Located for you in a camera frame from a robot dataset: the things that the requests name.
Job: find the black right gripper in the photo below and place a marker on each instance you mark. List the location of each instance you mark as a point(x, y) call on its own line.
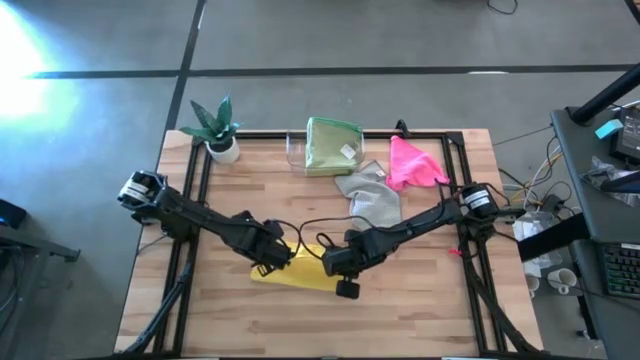
point(350, 255)

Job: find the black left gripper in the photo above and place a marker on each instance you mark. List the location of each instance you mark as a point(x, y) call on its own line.
point(267, 245)

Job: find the yellow microfiber towel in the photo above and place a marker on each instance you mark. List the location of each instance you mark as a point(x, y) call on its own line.
point(305, 272)

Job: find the grey waffle microfiber towel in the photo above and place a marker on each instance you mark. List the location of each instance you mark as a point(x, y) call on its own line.
point(372, 200)

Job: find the pink microfiber towel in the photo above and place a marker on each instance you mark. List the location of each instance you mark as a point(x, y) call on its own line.
point(412, 165)

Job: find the pale mint towel teal edge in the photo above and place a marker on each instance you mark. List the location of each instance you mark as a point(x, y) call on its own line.
point(330, 145)

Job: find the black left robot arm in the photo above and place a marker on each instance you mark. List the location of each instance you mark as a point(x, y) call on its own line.
point(200, 220)

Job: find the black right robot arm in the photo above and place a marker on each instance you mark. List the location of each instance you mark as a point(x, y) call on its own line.
point(425, 217)

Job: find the clear plastic bin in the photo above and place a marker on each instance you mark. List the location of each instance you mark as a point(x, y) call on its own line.
point(295, 150)

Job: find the snake plant in white pot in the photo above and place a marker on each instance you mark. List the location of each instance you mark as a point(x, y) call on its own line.
point(223, 150)

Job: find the white mug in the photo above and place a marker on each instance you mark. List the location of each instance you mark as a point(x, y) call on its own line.
point(532, 285)
point(562, 280)

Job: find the black desk crossbar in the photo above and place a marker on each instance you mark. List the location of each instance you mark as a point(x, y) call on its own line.
point(550, 240)

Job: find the dark metal cart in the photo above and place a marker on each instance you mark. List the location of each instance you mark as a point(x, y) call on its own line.
point(30, 240)

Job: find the dark grey desk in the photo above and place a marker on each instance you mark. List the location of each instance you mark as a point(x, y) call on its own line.
point(585, 165)

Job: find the grey crumpled plastic bag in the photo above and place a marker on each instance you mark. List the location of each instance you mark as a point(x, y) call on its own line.
point(607, 172)

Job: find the black computer keyboard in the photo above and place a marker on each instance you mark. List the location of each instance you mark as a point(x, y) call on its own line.
point(622, 270)

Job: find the teal small box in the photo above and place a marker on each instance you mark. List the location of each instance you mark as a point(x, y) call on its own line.
point(608, 129)

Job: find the black desktop device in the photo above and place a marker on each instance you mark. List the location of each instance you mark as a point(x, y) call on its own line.
point(630, 135)

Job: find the black round pole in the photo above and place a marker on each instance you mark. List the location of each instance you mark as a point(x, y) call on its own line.
point(610, 92)

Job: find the black frame clamp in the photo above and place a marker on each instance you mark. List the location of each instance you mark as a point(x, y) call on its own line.
point(402, 127)

